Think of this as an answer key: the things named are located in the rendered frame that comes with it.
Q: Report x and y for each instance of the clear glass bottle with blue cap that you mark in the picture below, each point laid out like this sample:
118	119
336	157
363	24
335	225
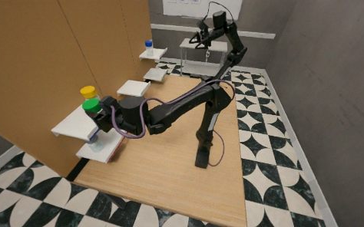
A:
149	48

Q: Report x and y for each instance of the white bottle with green cap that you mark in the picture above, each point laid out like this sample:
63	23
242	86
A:
92	106

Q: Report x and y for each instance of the tan wooden wall panel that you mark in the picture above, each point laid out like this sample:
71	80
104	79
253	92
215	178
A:
49	51

